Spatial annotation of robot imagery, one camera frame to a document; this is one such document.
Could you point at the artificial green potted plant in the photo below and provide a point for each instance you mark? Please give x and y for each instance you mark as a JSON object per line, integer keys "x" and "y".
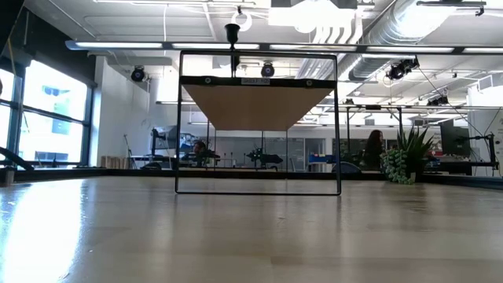
{"x": 408, "y": 153}

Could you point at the silver ceiling duct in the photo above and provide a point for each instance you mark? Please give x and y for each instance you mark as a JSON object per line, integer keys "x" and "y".
{"x": 393, "y": 27}

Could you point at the black ceiling spotlight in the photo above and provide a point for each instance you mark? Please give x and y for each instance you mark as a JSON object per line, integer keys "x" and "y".
{"x": 137, "y": 74}
{"x": 267, "y": 70}

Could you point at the long ceiling light bar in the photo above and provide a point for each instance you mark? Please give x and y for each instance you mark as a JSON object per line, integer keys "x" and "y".
{"x": 314, "y": 47}

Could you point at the person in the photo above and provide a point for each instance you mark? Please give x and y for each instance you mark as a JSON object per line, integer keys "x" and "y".
{"x": 199, "y": 151}
{"x": 373, "y": 148}

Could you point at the black monitor on stand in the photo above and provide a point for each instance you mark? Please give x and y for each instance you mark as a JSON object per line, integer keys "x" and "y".
{"x": 161, "y": 137}

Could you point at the wooden blocks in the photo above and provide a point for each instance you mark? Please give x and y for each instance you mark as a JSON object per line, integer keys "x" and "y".
{"x": 114, "y": 162}

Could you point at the black ceiling camera cluster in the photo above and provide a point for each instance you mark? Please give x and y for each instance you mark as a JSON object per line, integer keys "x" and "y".
{"x": 401, "y": 68}
{"x": 438, "y": 100}

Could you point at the wooden shelf riser black frame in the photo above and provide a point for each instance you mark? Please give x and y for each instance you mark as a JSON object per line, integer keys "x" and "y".
{"x": 255, "y": 106}

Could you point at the black candlestick holder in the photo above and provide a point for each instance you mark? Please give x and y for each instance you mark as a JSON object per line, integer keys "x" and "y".
{"x": 232, "y": 32}

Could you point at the black computer monitor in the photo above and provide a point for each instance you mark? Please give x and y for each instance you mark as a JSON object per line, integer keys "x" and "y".
{"x": 454, "y": 139}

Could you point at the black background robot arm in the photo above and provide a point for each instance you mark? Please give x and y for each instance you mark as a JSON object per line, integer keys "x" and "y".
{"x": 265, "y": 158}

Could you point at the blue storage bins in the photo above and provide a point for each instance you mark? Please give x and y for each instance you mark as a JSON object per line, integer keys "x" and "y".
{"x": 320, "y": 158}

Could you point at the black aluminium table frame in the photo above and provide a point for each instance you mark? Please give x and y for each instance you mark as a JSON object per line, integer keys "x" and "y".
{"x": 129, "y": 173}

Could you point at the black chair back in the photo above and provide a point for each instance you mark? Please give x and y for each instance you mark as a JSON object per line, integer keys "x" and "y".
{"x": 346, "y": 168}

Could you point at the black boom stand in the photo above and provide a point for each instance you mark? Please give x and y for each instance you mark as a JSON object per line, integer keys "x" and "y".
{"x": 491, "y": 153}

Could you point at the black metal rig frame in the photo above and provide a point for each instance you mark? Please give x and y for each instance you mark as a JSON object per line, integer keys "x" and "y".
{"x": 373, "y": 107}

